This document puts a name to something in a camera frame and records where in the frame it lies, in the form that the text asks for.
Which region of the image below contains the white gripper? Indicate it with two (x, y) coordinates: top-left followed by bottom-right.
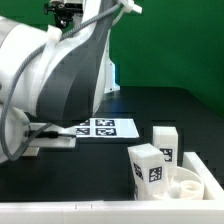
(23, 125), (76, 156)

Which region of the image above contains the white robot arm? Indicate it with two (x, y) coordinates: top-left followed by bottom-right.
(0, 0), (142, 164)

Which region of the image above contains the white marker sheet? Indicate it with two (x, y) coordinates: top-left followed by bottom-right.
(69, 118), (139, 139)

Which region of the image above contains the white L-shaped fence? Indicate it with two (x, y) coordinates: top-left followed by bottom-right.
(0, 152), (224, 224)

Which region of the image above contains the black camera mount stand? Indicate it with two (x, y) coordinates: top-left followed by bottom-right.
(44, 0), (83, 29)

